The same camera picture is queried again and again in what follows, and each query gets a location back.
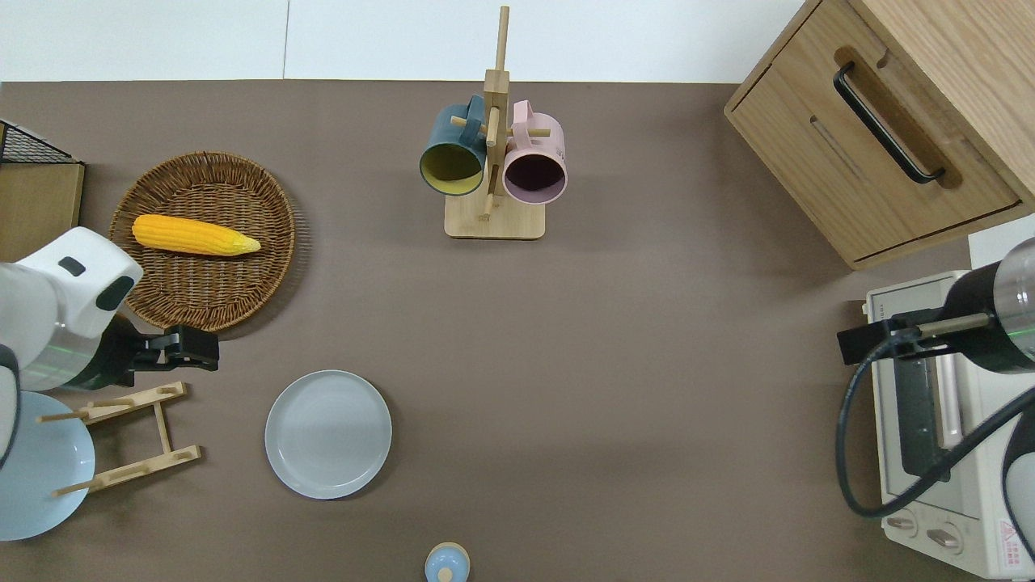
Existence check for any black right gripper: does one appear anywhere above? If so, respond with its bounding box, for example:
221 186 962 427
837 260 1012 374

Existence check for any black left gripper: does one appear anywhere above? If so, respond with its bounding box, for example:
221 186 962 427
77 314 220 392

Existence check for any gray plate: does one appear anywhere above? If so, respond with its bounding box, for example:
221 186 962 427
264 369 393 500

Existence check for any wooden plate rack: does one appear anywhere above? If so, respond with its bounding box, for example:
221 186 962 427
36 382 202 497

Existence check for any light blue plate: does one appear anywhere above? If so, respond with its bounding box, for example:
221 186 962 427
0 390 96 542

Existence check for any brown wicker basket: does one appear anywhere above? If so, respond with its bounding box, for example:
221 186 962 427
108 151 297 333

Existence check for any yellow corn cob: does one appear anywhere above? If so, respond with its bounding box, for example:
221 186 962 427
132 213 262 258

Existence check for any cream toaster oven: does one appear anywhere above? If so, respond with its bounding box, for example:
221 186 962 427
861 269 1035 580

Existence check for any wooden cabinet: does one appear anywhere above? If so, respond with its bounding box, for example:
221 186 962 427
724 0 1035 272

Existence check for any dark teal mug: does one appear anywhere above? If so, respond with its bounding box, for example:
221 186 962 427
419 95 488 197

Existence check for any wooden mug tree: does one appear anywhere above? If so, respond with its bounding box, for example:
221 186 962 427
444 6 552 240

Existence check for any blue service bell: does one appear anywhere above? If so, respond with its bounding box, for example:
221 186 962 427
425 542 471 582

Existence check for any pink mug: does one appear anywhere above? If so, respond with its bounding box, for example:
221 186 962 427
502 99 568 205

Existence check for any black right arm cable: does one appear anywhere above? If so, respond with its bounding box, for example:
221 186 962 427
835 333 1035 518

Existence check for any black wire wooden shelf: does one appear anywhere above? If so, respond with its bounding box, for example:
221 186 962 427
0 119 86 264

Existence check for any black cabinet handle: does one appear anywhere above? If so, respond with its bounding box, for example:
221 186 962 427
833 61 947 185

